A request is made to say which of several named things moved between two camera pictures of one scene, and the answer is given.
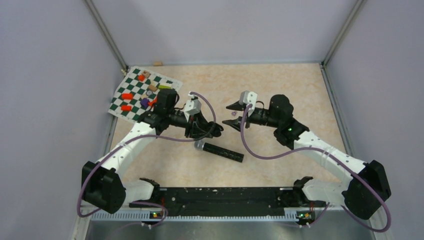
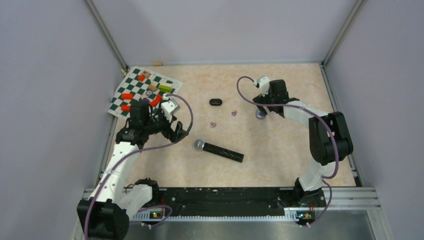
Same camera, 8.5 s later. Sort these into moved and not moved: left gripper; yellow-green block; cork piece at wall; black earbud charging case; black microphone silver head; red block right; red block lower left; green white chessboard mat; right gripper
Moved: right gripper; black earbud charging case; left gripper
Not moved: red block lower left; yellow-green block; green white chessboard mat; red block right; cork piece at wall; black microphone silver head
